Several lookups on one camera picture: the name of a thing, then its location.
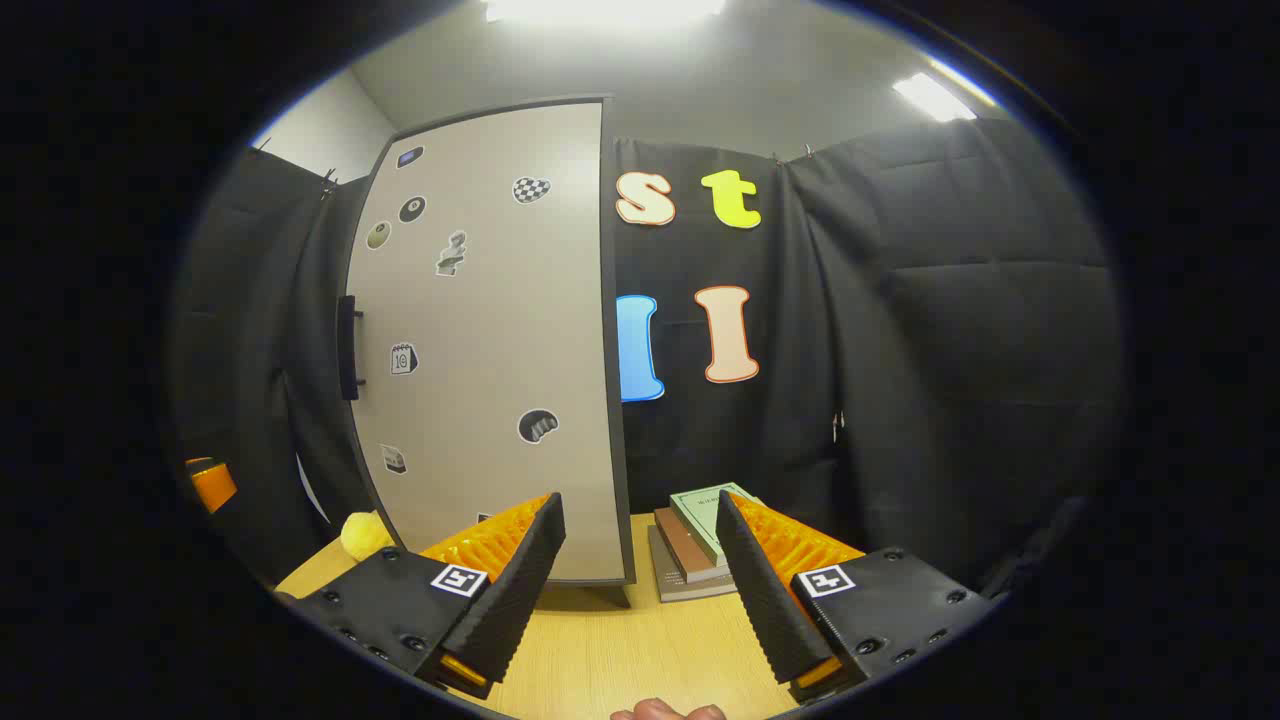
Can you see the grey cabinet door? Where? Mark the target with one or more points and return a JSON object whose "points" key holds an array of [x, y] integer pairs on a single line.
{"points": [[500, 330]]}

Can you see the brown book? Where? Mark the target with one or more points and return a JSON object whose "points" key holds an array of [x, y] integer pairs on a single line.
{"points": [[680, 545]]}

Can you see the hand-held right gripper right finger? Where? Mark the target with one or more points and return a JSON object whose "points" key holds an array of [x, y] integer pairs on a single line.
{"points": [[760, 590]]}

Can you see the pale yellow round object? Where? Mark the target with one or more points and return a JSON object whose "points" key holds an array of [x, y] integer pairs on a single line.
{"points": [[362, 537]]}

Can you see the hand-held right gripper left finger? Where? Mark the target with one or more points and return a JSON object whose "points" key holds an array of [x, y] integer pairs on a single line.
{"points": [[520, 590]]}

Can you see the black backdrop cloth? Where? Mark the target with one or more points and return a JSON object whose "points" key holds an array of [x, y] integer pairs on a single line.
{"points": [[950, 350]]}

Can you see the narrow ceiling light panel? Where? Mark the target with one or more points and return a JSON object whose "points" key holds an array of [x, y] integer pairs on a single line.
{"points": [[935, 97]]}

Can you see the grey book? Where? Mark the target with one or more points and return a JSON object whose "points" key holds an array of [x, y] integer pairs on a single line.
{"points": [[670, 585]]}

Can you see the large ceiling light panel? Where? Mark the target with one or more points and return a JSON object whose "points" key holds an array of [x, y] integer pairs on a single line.
{"points": [[600, 8]]}

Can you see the green book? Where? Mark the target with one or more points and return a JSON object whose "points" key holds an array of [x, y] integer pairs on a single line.
{"points": [[705, 515]]}

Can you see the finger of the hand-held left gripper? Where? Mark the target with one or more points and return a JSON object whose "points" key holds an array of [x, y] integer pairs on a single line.
{"points": [[213, 487]]}

